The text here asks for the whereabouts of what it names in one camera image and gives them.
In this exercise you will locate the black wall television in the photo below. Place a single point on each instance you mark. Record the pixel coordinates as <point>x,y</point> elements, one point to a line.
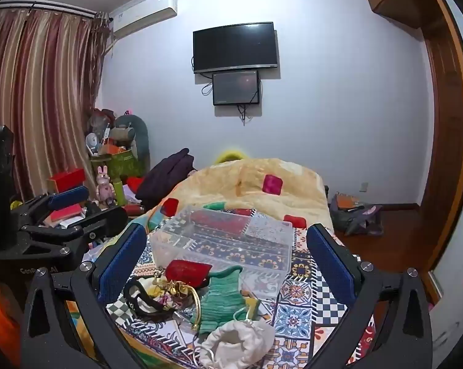
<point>235,47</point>

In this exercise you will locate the striped red beige curtain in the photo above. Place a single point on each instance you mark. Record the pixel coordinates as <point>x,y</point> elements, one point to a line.
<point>43,100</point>

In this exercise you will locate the clear plastic storage box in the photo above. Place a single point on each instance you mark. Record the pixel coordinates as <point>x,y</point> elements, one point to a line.
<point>231,234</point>

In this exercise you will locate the dark purple garment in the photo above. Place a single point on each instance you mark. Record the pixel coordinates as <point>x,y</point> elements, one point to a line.
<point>166,178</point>

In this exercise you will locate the gold ribbon trinket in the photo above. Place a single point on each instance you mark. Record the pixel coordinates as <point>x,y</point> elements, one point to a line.
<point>177,290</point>

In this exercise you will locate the yellow chair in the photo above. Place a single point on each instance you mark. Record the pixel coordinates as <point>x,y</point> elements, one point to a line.
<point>229,155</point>

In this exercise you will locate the small white fan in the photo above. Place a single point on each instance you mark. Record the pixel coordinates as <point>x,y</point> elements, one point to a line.
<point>92,142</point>

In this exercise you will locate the red velvet pouch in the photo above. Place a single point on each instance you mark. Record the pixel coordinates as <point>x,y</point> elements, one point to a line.
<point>187,273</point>

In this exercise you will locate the grey purple bag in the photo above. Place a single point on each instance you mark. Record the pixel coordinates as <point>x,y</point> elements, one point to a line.
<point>354,215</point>

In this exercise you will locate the white wall socket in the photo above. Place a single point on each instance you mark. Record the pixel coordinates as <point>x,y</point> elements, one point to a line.
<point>364,187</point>

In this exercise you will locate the red book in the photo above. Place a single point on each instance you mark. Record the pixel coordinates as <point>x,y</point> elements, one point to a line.
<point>68,213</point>

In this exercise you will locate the small black wall monitor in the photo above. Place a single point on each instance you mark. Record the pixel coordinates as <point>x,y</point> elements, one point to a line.
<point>236,87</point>

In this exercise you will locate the brown wooden wardrobe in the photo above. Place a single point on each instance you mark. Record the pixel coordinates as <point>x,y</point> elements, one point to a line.
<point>442,84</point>

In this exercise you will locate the yellow quilt with red patches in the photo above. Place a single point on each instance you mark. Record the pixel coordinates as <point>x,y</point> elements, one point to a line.
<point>223,184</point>

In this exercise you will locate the pink rabbit toy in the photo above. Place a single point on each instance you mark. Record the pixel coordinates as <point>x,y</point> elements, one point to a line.
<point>104,190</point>

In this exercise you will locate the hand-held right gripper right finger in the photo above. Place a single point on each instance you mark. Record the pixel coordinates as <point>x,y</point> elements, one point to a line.
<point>331,267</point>

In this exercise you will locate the green cardboard box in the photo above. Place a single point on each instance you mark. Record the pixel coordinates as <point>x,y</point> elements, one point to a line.
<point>120,165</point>

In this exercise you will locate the red gift box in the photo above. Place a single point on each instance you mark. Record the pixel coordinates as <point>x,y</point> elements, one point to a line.
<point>66,180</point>

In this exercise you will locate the orange cloth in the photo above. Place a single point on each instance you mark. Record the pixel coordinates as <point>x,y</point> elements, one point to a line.
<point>1,323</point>

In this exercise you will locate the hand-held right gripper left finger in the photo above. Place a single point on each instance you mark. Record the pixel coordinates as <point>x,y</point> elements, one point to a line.
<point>122,267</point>

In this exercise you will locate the green bottle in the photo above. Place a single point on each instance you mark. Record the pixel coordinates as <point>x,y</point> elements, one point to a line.
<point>119,192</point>

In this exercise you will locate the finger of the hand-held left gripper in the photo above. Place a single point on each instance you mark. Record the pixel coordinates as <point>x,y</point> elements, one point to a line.
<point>104,218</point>
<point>68,196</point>

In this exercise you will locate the white air conditioner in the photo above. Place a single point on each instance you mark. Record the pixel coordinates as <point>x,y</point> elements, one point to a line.
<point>143,12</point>

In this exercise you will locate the green knitted cloth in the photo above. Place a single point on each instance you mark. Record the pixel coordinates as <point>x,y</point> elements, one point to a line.
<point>221,296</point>

